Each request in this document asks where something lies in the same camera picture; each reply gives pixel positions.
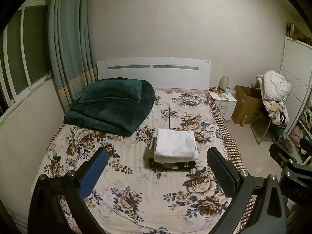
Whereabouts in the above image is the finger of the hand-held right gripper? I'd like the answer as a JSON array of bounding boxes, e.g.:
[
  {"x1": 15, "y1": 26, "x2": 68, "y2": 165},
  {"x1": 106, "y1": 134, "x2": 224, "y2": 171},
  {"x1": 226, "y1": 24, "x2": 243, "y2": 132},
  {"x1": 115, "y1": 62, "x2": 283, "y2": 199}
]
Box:
[
  {"x1": 299, "y1": 138, "x2": 312, "y2": 155},
  {"x1": 269, "y1": 143, "x2": 297, "y2": 167}
]

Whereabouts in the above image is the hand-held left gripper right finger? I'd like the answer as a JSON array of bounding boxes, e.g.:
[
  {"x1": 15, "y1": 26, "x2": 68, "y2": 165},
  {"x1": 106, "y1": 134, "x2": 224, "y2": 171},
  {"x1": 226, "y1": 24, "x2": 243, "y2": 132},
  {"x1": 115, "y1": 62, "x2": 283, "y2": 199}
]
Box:
[{"x1": 207, "y1": 147, "x2": 287, "y2": 234}]

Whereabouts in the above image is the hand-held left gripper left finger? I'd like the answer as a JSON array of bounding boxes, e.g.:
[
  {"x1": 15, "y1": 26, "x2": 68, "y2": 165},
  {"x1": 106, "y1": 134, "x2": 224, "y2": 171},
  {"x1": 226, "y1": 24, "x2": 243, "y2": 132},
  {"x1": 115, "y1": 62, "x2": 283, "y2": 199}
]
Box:
[{"x1": 28, "y1": 147, "x2": 109, "y2": 234}]

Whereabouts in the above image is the white T-shirt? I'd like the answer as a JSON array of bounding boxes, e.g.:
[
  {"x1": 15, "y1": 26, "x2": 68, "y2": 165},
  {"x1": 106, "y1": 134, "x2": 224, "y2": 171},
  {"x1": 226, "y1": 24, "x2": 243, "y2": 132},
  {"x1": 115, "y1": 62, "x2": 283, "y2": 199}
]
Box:
[{"x1": 154, "y1": 128, "x2": 198, "y2": 162}]

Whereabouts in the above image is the pile of clothes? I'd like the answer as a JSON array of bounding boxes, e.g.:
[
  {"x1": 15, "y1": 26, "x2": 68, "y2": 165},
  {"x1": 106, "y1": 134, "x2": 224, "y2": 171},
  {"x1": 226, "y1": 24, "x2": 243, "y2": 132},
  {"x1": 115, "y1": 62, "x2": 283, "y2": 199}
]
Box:
[{"x1": 256, "y1": 70, "x2": 292, "y2": 126}]

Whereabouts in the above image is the pair of green slippers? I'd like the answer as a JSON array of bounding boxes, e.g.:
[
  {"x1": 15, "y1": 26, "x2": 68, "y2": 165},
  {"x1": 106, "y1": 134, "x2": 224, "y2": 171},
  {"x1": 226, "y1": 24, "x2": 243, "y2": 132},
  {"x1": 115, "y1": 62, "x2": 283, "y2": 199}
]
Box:
[{"x1": 278, "y1": 135, "x2": 293, "y2": 152}]

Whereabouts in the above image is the metal folding chair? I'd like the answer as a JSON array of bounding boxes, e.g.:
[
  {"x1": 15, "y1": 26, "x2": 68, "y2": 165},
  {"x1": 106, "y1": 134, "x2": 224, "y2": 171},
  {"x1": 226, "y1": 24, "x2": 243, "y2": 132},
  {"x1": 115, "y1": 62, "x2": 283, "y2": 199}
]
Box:
[{"x1": 250, "y1": 78, "x2": 288, "y2": 145}]

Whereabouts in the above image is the brown checked bed sheet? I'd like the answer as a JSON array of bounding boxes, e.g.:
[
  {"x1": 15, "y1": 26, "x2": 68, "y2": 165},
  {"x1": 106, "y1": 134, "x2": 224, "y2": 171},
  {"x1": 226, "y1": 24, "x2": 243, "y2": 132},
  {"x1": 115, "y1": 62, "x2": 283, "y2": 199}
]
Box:
[{"x1": 207, "y1": 95, "x2": 259, "y2": 232}]

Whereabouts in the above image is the floral bed blanket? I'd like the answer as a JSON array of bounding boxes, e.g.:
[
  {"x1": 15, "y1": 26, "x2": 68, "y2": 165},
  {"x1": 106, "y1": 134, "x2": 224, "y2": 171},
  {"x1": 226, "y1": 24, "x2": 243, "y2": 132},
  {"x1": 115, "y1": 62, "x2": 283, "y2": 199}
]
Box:
[{"x1": 30, "y1": 88, "x2": 234, "y2": 234}]

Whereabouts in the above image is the large cardboard box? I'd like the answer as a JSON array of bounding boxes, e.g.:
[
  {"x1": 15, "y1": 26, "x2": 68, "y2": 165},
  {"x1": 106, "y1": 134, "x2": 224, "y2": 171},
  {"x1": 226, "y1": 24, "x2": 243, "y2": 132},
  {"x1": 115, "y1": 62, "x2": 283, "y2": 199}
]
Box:
[{"x1": 231, "y1": 85, "x2": 265, "y2": 125}]

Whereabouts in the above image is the dark green quilt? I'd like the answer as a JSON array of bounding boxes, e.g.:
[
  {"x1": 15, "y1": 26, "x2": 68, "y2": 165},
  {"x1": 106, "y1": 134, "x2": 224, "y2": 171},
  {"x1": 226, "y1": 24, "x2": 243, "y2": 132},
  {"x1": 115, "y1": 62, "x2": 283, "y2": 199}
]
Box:
[{"x1": 63, "y1": 77, "x2": 156, "y2": 137}]

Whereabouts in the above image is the folded black garment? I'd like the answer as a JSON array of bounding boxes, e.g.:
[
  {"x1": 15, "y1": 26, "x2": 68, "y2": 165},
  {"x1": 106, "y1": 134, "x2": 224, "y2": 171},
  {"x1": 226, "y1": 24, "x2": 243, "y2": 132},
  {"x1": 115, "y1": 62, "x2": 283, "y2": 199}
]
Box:
[{"x1": 148, "y1": 158, "x2": 197, "y2": 171}]

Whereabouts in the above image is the folded white garment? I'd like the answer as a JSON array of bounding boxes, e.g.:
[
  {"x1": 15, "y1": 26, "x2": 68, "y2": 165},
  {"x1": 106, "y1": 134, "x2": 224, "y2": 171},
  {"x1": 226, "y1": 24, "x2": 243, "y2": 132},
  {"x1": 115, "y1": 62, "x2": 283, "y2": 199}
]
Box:
[{"x1": 147, "y1": 137, "x2": 199, "y2": 164}]

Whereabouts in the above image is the white nightstand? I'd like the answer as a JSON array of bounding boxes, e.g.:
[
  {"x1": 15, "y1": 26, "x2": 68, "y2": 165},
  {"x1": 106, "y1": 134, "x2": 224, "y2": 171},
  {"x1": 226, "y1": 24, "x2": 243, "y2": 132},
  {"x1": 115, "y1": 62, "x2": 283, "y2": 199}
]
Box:
[{"x1": 208, "y1": 89, "x2": 238, "y2": 121}]

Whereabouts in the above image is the white wardrobe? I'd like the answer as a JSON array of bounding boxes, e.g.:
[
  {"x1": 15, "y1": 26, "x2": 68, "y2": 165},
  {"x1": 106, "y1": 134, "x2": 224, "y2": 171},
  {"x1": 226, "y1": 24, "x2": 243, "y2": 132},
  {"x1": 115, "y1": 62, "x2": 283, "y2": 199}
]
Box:
[{"x1": 278, "y1": 35, "x2": 312, "y2": 164}]

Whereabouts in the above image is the dark green pillow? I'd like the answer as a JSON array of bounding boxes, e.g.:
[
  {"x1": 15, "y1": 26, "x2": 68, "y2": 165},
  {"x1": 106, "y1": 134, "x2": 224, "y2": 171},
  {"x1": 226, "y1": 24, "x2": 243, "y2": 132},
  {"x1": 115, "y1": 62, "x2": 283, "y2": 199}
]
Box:
[{"x1": 79, "y1": 79, "x2": 142, "y2": 103}]

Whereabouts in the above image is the beige table lamp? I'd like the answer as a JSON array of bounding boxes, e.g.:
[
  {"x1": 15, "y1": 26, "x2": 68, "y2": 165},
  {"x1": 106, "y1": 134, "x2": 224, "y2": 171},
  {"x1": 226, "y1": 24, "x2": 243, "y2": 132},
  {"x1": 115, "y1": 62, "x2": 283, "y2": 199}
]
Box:
[{"x1": 219, "y1": 76, "x2": 230, "y2": 90}]

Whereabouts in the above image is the white bed headboard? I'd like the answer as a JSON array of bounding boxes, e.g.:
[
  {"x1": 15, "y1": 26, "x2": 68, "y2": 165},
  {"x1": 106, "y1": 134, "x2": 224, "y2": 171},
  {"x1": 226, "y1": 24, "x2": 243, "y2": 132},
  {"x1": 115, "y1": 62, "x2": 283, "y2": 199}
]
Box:
[{"x1": 97, "y1": 57, "x2": 212, "y2": 90}]

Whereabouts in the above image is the window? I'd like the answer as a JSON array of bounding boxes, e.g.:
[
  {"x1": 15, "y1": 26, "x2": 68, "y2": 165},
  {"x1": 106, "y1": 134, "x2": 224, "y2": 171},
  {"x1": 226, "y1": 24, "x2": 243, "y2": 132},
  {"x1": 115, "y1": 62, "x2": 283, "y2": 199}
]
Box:
[{"x1": 0, "y1": 0, "x2": 53, "y2": 114}]

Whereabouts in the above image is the green curtain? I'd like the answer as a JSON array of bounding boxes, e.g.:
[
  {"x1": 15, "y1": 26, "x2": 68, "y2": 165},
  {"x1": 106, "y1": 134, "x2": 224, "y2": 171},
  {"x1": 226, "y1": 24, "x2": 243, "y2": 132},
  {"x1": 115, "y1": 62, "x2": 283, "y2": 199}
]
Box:
[{"x1": 47, "y1": 0, "x2": 99, "y2": 113}]

